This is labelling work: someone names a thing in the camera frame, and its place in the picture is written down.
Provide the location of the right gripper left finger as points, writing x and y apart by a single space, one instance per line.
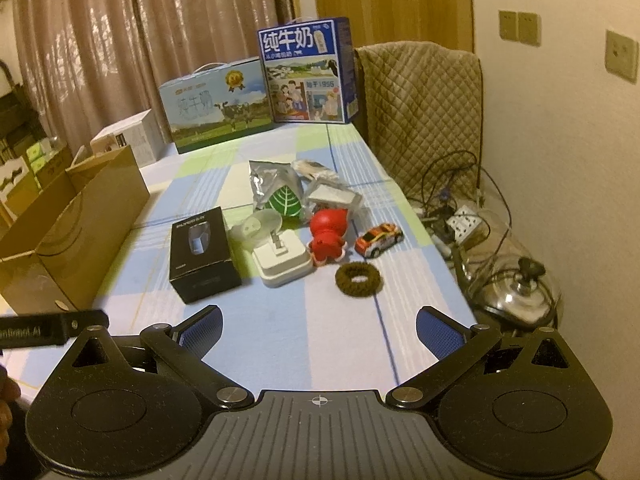
178 352

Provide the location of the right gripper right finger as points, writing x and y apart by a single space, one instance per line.
457 349

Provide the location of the black product box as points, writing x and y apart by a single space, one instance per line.
200 257

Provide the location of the translucent plastic cup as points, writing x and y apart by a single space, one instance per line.
258 229

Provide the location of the brown hair scrunchie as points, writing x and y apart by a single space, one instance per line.
358 279

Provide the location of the orange toy car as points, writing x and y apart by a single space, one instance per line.
372 243

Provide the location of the white power adapter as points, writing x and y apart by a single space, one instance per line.
277 267

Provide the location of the red pig toy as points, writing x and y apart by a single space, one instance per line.
328 229

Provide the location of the silver green foil pouch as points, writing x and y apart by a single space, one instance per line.
276 186

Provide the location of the clear pack white pads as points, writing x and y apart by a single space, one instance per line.
324 194

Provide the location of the cotton swab pack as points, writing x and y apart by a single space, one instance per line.
312 170

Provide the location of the person's left hand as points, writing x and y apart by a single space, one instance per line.
9 393

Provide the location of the brown cardboard box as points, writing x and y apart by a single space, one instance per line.
56 255

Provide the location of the white power strip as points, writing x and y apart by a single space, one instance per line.
464 222

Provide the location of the checkered bed sheet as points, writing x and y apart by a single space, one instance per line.
295 318

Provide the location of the green tissue packs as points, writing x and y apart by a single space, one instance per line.
38 154

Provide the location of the black folding cart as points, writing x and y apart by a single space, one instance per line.
19 123

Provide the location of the white appliance box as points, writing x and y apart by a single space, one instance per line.
141 132

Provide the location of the quilted beige chair cover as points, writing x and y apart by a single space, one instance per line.
423 115

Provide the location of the light blue milk carton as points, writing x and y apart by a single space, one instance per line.
216 103

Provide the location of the brown curtain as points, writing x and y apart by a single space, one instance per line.
86 64

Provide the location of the dark blue milk carton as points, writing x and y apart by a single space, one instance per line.
310 71

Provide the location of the double wall switch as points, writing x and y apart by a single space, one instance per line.
523 27

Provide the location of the wall socket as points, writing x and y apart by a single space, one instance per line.
621 56

